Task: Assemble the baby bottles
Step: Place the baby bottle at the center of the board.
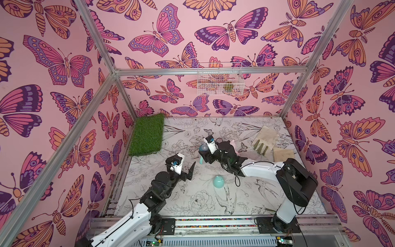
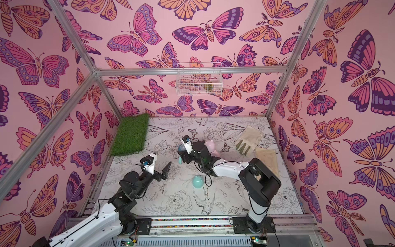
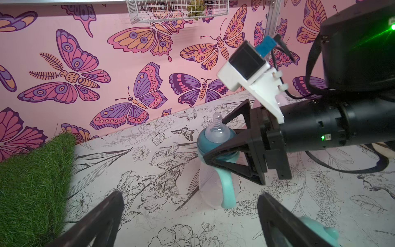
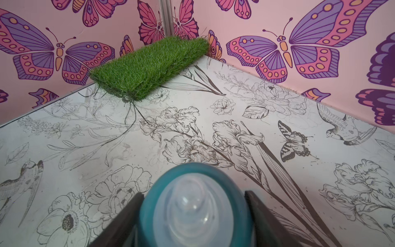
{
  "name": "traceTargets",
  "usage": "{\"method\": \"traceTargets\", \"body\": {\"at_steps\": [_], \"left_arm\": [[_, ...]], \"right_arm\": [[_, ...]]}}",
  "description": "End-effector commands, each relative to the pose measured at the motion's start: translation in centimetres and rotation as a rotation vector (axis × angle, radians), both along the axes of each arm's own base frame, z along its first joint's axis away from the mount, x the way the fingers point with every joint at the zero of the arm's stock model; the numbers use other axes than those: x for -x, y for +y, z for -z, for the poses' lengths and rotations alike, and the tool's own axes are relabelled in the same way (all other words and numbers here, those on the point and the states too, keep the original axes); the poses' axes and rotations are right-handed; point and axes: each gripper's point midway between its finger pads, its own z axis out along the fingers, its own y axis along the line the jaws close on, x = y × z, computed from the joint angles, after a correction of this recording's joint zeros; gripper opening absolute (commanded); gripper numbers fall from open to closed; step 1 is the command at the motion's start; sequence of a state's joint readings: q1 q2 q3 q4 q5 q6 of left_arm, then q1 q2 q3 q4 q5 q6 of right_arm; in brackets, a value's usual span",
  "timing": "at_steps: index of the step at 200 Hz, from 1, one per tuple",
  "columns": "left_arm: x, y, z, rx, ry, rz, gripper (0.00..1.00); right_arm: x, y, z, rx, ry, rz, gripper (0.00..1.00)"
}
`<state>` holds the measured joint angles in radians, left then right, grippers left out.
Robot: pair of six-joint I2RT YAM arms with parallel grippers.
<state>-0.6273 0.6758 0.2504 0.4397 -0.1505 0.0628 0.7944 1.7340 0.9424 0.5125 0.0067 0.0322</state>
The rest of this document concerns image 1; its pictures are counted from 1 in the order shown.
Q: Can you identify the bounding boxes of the beige glove green fingers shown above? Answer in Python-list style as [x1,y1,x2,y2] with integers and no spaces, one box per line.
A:
[252,126,278,156]

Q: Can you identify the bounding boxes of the mint bottle cap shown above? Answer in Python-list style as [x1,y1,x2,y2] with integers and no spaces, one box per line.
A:
[213,175,225,189]

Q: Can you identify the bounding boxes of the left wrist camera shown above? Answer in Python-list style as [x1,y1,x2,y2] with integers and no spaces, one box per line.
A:
[165,153,185,175]

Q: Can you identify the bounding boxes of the white wire basket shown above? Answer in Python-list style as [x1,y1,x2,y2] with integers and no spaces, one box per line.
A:
[196,67,245,97]

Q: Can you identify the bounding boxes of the green artificial grass mat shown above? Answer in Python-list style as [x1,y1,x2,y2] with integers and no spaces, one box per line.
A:
[129,114,165,156]

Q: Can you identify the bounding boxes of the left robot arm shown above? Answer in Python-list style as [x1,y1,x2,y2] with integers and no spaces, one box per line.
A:
[75,163,196,247]

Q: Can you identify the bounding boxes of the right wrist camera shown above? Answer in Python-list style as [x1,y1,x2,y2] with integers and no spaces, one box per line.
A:
[204,135,217,154]

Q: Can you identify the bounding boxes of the teal nipple collar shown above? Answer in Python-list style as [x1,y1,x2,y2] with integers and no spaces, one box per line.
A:
[199,144,209,151]

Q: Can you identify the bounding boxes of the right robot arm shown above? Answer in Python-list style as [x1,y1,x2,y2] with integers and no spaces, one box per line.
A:
[199,139,318,224]

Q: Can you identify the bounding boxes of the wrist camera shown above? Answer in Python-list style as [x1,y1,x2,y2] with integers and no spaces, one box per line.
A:
[204,135,217,154]
[165,153,185,175]

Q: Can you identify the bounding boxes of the pink bottle cap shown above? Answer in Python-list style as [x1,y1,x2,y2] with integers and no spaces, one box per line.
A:
[230,140,237,152]

